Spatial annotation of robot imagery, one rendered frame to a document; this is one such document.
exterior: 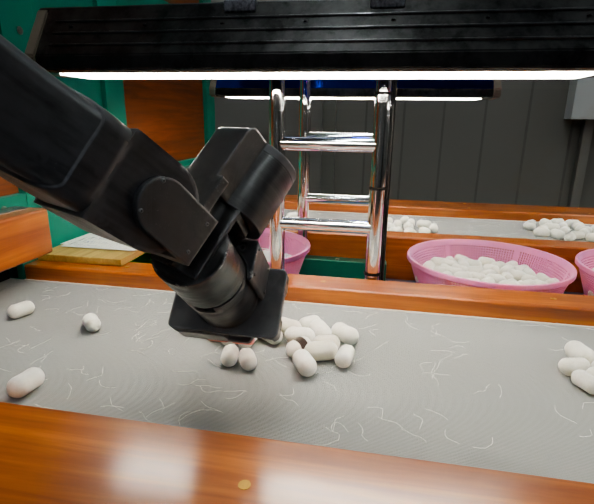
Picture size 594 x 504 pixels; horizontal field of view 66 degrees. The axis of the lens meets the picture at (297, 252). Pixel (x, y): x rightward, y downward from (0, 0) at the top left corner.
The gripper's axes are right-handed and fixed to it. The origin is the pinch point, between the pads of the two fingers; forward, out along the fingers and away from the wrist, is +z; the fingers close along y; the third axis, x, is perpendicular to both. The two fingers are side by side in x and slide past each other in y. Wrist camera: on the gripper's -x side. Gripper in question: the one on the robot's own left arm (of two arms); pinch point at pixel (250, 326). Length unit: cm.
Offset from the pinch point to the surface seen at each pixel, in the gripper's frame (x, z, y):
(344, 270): -24.2, 40.2, -6.4
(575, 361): -0.8, 3.6, -34.0
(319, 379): 4.7, 0.3, -8.2
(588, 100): -153, 127, -101
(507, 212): -55, 65, -46
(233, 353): 3.2, -0.4, 1.1
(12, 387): 10.1, -8.0, 18.9
